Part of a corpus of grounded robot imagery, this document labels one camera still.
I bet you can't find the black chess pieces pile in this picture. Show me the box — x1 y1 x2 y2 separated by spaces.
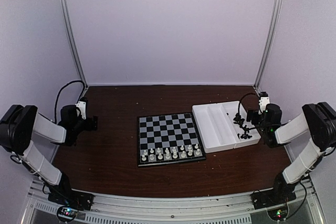
237 125 253 140
227 112 245 127

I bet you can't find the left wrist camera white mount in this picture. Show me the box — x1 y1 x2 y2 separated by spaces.
76 97 88 120

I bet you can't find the right controller board with LEDs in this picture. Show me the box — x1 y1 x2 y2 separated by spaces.
267 206 289 222

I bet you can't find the controller board with leds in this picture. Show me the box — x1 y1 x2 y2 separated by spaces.
267 206 289 222
56 206 78 222

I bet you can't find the left aluminium frame post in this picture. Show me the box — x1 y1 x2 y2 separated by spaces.
60 0 88 94

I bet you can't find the aluminium front rail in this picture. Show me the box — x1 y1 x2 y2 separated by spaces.
23 179 323 224

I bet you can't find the black chess pieces lower pile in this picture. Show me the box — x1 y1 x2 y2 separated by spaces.
237 125 253 140

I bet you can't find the black chess pieces upper pile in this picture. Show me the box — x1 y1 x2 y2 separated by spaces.
227 112 245 127

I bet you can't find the white divided plastic tray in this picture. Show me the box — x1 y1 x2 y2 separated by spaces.
192 101 261 153

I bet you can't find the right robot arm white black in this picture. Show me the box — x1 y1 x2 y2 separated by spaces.
247 102 335 204

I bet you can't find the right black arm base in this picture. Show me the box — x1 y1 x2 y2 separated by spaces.
251 178 296 209

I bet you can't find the left controller board with LEDs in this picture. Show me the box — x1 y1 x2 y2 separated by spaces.
56 206 78 222

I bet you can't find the aluminium frame post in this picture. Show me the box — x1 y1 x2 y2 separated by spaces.
254 0 283 91
60 0 88 94

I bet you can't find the left black cable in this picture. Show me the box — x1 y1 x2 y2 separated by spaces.
54 80 87 146

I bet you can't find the white queen chess piece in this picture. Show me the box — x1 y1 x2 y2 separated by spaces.
172 151 179 159

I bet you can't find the black cable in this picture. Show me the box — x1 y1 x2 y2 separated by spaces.
54 80 87 146
237 92 308 217

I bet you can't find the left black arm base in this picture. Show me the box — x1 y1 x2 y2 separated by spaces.
47 178 94 211

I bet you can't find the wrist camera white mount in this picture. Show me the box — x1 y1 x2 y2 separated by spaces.
76 97 88 120
258 91 270 114

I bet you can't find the black grey chess board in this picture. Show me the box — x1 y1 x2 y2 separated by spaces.
137 112 206 167

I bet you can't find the right aluminium frame post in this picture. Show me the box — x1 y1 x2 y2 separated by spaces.
254 0 283 91

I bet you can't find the right black cable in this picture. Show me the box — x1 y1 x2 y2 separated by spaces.
237 92 308 217

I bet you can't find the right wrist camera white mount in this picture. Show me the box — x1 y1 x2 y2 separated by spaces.
258 91 270 114

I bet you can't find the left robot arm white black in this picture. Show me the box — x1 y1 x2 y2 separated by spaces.
1 104 98 205

